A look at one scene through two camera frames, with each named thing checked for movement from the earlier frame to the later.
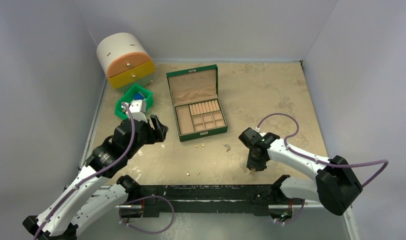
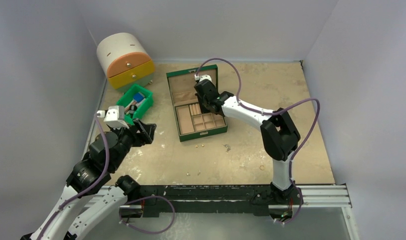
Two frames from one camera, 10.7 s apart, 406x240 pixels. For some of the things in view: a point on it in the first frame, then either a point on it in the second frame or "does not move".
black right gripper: [253, 161] -> [204, 93]
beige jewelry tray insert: [200, 116] does not move
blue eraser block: [138, 96] does not move
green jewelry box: [198, 108] does not move
